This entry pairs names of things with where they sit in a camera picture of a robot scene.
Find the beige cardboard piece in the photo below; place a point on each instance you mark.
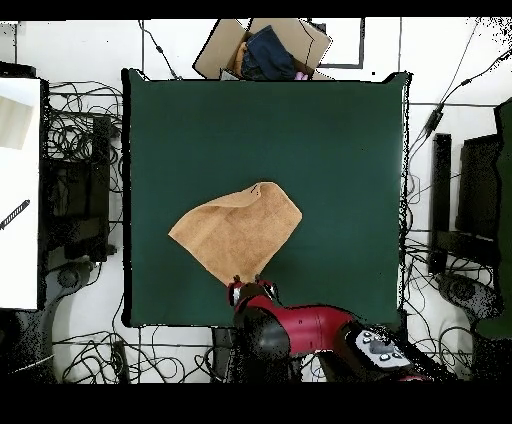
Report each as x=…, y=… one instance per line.
x=14, y=124

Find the dark green fabric sheet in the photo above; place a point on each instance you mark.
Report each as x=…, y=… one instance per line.
x=506, y=200

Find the dark blue jeans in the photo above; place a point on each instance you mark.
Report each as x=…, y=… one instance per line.
x=268, y=56

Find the brown cardboard box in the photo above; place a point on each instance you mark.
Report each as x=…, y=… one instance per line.
x=216, y=52

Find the orange cloth item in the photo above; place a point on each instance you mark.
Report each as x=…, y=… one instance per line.
x=240, y=58

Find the black metal frame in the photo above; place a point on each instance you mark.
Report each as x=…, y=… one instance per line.
x=478, y=184

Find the black metal stand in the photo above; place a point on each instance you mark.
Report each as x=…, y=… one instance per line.
x=100, y=160

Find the white desk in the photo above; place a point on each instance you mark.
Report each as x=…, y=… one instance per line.
x=20, y=260

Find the pink cloth item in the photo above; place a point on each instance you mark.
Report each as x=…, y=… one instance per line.
x=302, y=76

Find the tan terry towel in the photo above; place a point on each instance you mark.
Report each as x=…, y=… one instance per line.
x=240, y=232

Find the dark green table cloth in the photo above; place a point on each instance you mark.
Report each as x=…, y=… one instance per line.
x=340, y=140

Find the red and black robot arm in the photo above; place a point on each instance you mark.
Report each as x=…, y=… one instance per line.
x=312, y=324

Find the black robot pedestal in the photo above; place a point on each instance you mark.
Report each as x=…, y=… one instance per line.
x=222, y=352

